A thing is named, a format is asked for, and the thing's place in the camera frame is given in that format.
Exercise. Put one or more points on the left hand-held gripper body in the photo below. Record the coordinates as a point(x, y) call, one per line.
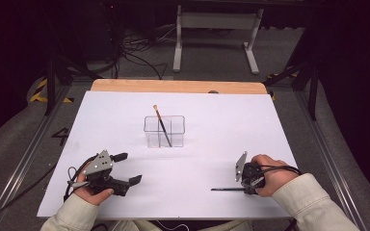
point(102, 164)

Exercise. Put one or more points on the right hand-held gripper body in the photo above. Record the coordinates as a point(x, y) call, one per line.
point(241, 166)

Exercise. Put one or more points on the clear plastic divided container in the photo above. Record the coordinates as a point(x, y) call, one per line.
point(154, 134)

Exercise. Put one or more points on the person's right hand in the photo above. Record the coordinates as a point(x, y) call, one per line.
point(277, 176)

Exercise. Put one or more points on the person's left hand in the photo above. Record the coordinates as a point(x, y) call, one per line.
point(91, 196)

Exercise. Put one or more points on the white table sheet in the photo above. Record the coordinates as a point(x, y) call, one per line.
point(205, 128)

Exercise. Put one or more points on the yellow and black floor tape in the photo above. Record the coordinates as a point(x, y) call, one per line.
point(38, 93)

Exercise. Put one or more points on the black tripod stand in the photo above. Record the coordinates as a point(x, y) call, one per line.
point(313, 86)
point(50, 83)

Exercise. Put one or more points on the white metal stand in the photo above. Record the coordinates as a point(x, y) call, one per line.
point(218, 20)

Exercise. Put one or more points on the aluminium floor rail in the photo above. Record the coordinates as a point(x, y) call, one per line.
point(29, 157)
point(330, 160)

